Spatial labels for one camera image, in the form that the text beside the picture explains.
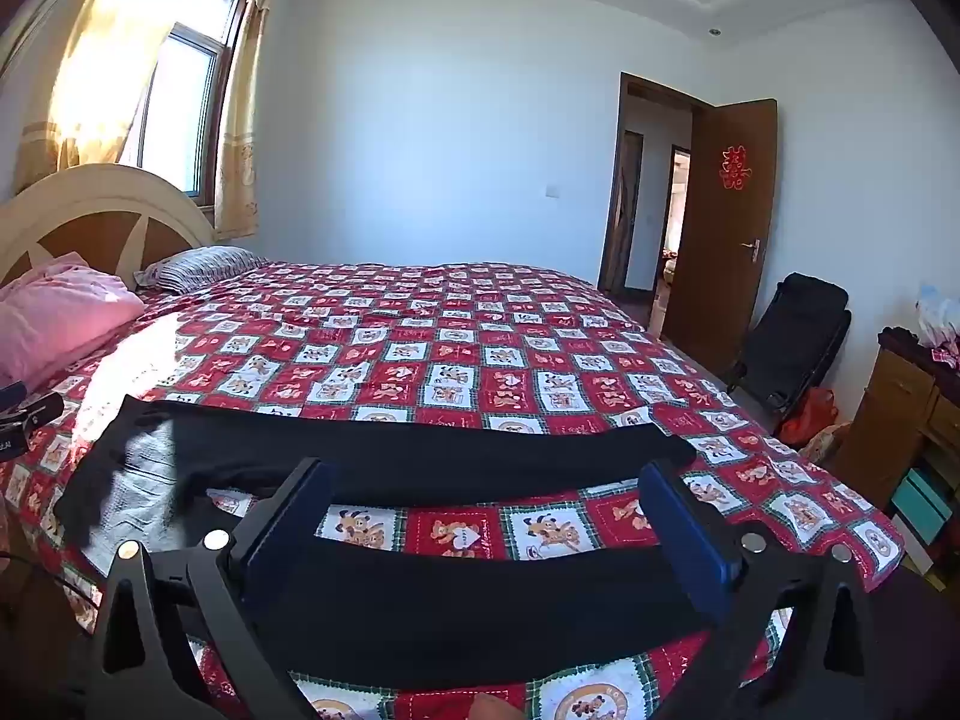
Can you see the cream and brown headboard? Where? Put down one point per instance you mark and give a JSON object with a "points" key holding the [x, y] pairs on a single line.
{"points": [[90, 191]]}

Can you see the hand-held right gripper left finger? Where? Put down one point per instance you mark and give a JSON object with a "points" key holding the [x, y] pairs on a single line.
{"points": [[289, 532]]}

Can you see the black folding chair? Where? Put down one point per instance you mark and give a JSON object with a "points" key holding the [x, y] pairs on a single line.
{"points": [[795, 337]]}

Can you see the window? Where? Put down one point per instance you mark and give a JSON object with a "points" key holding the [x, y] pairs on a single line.
{"points": [[187, 105]]}

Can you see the black pants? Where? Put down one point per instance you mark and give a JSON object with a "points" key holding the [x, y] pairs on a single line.
{"points": [[450, 457]]}

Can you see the red printed patchwork bedspread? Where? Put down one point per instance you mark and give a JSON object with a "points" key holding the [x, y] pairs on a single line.
{"points": [[465, 360]]}

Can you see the teal box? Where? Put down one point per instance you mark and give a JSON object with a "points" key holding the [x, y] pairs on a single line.
{"points": [[922, 502]]}

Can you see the pink pillow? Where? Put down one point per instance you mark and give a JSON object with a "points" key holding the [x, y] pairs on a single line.
{"points": [[52, 307]]}

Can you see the brown wooden door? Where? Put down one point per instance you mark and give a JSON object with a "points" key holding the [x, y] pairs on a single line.
{"points": [[720, 277]]}

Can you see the wide yellow curtain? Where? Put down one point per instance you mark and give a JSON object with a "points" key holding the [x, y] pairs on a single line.
{"points": [[112, 52]]}

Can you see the dark wooden door frame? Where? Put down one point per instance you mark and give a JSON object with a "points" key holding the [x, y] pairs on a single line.
{"points": [[611, 202]]}

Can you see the narrow yellow curtain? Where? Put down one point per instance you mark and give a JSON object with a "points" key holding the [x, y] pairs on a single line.
{"points": [[240, 150]]}

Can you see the striped pillow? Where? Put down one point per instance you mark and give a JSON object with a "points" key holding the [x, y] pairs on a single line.
{"points": [[202, 262]]}

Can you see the red paper door decoration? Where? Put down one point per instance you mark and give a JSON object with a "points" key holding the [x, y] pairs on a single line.
{"points": [[735, 167]]}

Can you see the clear plastic bag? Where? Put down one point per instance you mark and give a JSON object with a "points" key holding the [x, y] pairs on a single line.
{"points": [[937, 315]]}

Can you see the wooden cabinet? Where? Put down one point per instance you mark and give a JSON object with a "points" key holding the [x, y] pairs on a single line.
{"points": [[892, 405]]}

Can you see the red bag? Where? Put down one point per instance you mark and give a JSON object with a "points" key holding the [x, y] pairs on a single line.
{"points": [[810, 412]]}

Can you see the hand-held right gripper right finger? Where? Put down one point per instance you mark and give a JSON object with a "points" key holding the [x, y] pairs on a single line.
{"points": [[679, 525]]}

